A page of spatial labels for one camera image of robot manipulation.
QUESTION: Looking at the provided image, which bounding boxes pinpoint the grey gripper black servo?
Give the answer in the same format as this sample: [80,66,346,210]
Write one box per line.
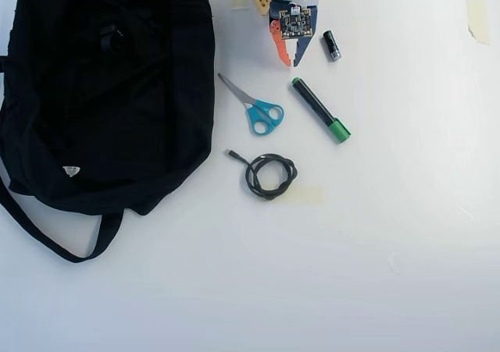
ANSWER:
[267,2,323,68]

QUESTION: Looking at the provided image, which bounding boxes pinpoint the black fabric bag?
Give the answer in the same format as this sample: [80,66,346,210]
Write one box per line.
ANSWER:
[0,0,216,265]

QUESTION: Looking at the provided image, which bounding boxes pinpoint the small black cylinder battery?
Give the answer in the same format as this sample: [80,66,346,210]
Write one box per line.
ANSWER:
[322,29,343,62]

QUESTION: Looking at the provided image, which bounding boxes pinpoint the black marker green cap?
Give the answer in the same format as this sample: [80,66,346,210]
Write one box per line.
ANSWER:
[291,76,352,145]

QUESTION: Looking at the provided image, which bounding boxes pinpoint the bare camera circuit board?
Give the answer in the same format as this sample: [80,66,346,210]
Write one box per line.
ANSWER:
[277,6,316,41]

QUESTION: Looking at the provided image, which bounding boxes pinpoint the blue-handled scissors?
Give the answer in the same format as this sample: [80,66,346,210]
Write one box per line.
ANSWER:
[216,73,285,137]

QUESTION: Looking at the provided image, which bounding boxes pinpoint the coiled black usb cable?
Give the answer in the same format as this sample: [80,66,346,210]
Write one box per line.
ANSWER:
[225,148,300,201]

